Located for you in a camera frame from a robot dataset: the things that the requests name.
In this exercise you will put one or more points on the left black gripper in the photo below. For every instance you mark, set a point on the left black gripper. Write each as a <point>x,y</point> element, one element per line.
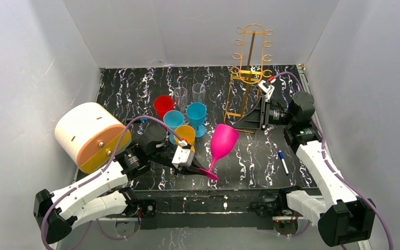
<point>167,154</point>

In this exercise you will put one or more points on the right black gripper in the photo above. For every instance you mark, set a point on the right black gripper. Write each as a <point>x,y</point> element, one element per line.
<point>262,114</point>

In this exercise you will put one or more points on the yellow wine glass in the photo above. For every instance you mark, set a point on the yellow wine glass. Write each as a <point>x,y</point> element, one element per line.
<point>187,132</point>

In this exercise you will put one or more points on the pink wine glass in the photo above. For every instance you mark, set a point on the pink wine glass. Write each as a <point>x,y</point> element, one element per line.
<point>222,143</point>

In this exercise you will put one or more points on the blue wine glass front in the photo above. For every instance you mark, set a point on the blue wine glass front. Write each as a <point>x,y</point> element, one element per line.
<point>173,119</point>

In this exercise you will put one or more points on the blue wine glass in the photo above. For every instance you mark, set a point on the blue wine glass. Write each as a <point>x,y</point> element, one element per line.
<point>173,119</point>
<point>196,113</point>

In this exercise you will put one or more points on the clear champagne flute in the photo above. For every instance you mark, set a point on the clear champagne flute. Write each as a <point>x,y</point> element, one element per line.
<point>198,92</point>
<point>181,98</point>

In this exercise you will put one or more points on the red wine glass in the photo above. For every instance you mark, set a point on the red wine glass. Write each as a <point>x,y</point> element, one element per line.
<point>163,104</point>

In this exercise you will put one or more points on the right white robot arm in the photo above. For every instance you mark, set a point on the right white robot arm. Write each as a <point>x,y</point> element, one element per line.
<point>342,217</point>

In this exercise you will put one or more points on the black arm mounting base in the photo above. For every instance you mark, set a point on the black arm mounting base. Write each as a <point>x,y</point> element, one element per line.
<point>228,208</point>

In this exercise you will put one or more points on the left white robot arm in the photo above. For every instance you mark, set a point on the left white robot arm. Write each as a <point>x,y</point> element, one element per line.
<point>104,192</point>

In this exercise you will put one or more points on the blue white marker pen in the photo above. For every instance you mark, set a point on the blue white marker pen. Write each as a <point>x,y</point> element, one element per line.
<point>281,156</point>

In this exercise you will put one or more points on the white orange cylinder spool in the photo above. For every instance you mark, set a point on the white orange cylinder spool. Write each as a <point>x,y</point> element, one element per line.
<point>89,134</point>

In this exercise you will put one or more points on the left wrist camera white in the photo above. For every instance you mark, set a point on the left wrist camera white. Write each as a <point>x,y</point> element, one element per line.
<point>183,156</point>

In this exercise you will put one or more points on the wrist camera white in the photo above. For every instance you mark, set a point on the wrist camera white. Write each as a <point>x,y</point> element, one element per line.
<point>266,88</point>
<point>183,156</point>

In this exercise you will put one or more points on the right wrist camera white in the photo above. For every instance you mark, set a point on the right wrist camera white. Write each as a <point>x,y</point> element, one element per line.
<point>266,88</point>

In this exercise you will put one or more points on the gold wire glass rack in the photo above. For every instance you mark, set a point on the gold wire glass rack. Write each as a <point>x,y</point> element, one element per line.
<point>243,72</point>

